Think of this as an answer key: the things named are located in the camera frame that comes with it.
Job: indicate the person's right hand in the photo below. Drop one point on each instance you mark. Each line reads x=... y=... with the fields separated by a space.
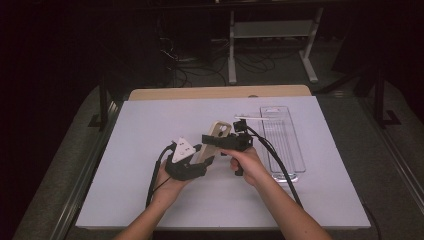
x=251 y=165

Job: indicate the clear plastic packaging tray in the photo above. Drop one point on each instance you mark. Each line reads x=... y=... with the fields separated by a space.
x=293 y=146

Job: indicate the black metal stand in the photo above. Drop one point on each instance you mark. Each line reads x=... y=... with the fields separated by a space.
x=104 y=106
x=380 y=100

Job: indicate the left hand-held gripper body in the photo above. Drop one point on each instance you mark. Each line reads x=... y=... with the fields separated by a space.
x=183 y=150

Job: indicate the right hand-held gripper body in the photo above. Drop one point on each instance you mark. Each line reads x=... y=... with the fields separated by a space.
x=241 y=141

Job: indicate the person's left hand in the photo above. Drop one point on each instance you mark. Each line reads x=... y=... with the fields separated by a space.
x=166 y=186

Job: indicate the clear plastic snack packet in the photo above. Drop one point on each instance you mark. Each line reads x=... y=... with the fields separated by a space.
x=206 y=154

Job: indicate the grey metal rail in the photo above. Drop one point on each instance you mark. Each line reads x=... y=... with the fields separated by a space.
x=400 y=166
x=83 y=186

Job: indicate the white metal desk frame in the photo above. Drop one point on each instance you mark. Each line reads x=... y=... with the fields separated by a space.
x=273 y=29

